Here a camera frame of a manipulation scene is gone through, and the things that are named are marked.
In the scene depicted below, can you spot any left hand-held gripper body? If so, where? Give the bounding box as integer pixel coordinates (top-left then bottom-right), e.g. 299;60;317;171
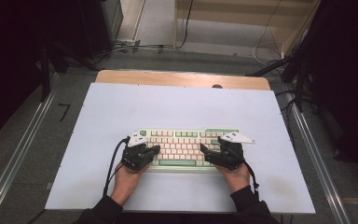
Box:
120;133;157;172

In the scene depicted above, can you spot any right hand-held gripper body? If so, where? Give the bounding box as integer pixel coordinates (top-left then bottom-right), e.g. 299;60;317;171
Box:
205;132;256;172

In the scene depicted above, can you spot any green and pink keyboard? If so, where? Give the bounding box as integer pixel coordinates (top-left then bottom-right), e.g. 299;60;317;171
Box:
134;127;244;174

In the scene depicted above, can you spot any person's right hand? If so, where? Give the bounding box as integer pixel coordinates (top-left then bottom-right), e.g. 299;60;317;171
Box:
215;162;252;195

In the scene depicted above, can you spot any person's left hand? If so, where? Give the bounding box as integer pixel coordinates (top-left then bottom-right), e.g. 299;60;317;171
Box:
109;162;152;206

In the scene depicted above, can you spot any white board sheet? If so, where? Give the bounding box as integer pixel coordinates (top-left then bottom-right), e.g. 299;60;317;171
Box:
44;81;317;215

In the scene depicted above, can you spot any wooden table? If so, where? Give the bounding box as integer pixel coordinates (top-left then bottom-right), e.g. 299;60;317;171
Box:
94;69;272;91

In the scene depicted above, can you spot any black tripod stand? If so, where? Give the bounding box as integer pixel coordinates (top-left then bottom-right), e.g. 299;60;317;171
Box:
245;52;320;114

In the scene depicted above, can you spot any grey power strip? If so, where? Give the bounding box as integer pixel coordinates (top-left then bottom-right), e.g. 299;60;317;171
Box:
114;38;142;49

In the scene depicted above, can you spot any black metal stand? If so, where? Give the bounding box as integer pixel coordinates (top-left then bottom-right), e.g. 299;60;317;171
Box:
37;43;101;103

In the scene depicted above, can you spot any dark cabinet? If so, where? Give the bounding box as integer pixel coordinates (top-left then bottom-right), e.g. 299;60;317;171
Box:
76;0;125;61

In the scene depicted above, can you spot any dark curtain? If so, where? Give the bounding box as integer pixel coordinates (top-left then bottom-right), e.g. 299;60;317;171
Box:
297;0;358;190
0;0;85;149

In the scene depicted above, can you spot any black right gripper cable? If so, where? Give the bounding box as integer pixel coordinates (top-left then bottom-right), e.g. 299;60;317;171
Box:
241;160;261;201

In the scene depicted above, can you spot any aluminium floor rail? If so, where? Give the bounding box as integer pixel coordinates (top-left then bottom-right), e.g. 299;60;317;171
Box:
0;73;60;224
285;91;352;224

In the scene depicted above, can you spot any white cable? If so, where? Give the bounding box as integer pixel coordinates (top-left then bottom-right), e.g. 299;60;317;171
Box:
251;0;284;69

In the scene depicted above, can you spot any black hanging cable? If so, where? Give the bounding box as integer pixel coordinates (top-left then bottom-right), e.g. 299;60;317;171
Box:
176;0;195;50

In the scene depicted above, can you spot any light wooden shelf frame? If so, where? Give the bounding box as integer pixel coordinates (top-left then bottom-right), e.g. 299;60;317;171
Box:
172;0;322;58

